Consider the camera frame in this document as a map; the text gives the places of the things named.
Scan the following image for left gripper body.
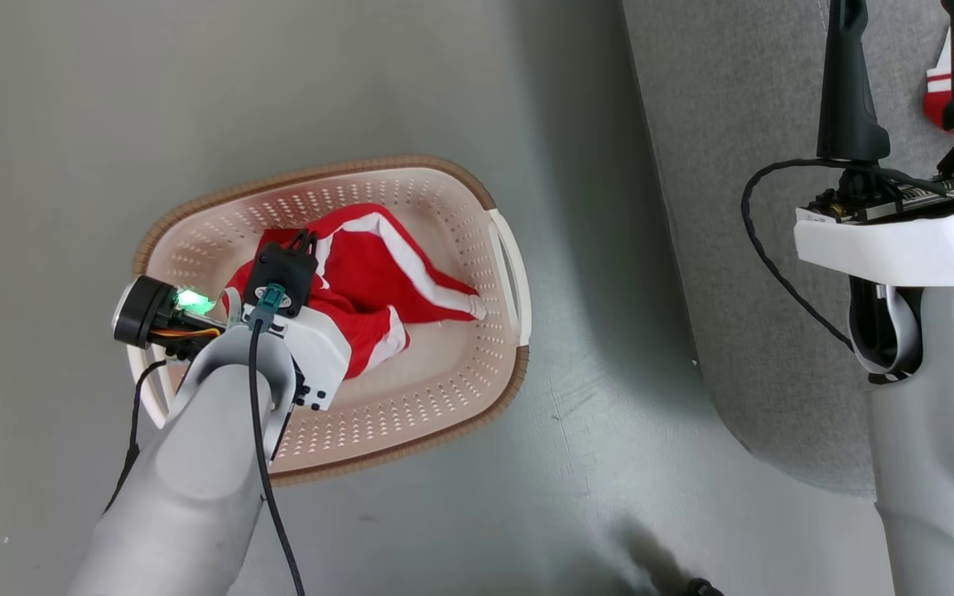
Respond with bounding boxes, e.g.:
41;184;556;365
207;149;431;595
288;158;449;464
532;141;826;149
112;275;353;411

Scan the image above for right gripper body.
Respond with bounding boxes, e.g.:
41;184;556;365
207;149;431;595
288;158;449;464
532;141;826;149
793;124;954;288

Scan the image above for white garment with red trim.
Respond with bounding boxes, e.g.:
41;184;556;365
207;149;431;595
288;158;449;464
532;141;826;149
923;29;954;131

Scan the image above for red garment with white stripes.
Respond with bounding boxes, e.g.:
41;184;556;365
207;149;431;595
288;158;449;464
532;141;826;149
223;203;488;380

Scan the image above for white plastic basket brown rim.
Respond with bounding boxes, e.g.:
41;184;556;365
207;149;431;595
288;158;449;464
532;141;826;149
125;154;533;487

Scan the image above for black left camera cable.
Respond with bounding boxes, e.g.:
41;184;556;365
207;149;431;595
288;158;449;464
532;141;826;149
247;319;306;596

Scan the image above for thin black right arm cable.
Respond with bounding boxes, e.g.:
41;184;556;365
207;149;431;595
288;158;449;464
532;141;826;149
740;158;954;353

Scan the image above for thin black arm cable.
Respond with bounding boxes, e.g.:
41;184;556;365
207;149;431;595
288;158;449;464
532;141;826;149
740;158;954;353
103;359;168;516

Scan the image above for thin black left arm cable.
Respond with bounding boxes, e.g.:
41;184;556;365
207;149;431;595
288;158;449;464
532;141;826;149
103;359;168;516

